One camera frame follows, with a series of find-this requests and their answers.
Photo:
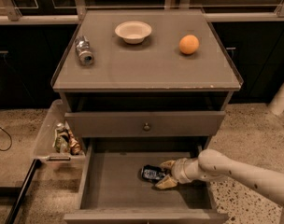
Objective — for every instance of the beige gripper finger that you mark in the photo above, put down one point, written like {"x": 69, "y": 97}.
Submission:
{"x": 167, "y": 165}
{"x": 167, "y": 182}

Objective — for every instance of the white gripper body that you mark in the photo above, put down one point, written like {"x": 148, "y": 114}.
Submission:
{"x": 179, "y": 170}

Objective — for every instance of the crushed blue pepsi can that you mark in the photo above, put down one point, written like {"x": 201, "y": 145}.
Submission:
{"x": 152, "y": 174}

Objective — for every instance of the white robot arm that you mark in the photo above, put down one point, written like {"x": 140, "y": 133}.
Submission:
{"x": 211, "y": 165}

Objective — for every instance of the round brass drawer knob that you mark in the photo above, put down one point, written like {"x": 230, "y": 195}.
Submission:
{"x": 146, "y": 127}

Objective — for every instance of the closed grey top drawer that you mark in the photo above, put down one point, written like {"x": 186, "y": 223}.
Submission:
{"x": 130, "y": 124}

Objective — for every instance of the open grey middle drawer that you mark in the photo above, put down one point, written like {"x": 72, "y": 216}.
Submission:
{"x": 112, "y": 190}

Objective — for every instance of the grey wooden drawer cabinet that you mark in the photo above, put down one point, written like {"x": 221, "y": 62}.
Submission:
{"x": 153, "y": 76}

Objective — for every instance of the silver crushed can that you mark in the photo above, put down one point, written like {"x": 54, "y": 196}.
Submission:
{"x": 83, "y": 50}

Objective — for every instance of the crumpled snack bags in bin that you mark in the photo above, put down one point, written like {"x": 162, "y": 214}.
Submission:
{"x": 65, "y": 141}

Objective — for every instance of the clear plastic storage bin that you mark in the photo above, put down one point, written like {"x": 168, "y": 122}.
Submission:
{"x": 44, "y": 149}

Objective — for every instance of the orange fruit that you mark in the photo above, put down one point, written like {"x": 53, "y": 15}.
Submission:
{"x": 188, "y": 44}

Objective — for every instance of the white paper bowl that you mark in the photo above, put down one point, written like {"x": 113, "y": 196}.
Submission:
{"x": 133, "y": 32}

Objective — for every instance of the black floor rail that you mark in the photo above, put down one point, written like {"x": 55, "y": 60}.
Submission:
{"x": 22, "y": 192}

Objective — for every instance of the metal window frame rail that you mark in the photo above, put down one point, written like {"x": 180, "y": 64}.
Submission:
{"x": 69, "y": 11}

